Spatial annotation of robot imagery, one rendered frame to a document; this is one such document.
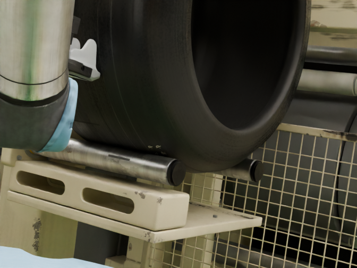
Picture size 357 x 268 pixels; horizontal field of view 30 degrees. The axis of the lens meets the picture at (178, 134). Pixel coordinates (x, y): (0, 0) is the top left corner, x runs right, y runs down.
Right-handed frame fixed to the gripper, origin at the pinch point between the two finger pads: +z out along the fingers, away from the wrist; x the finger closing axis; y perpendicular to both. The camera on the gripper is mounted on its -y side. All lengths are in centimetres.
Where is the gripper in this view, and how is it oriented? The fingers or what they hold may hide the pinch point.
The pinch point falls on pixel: (91, 78)
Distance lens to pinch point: 105.9
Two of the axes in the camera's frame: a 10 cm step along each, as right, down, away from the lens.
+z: 5.5, 1.6, 8.2
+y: 2.0, -9.8, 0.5
